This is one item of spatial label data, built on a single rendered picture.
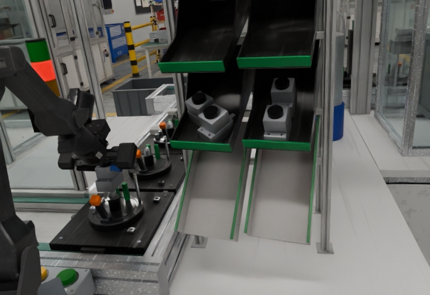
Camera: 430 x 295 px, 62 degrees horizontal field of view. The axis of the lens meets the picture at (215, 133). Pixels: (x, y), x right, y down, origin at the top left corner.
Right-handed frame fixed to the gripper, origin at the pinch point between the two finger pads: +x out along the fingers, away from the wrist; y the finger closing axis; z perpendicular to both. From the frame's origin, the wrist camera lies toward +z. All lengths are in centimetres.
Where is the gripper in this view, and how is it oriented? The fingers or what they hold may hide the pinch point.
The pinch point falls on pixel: (107, 164)
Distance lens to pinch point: 92.3
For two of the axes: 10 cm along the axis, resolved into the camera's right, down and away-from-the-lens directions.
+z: 0.7, -8.9, 4.6
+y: -9.8, 0.3, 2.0
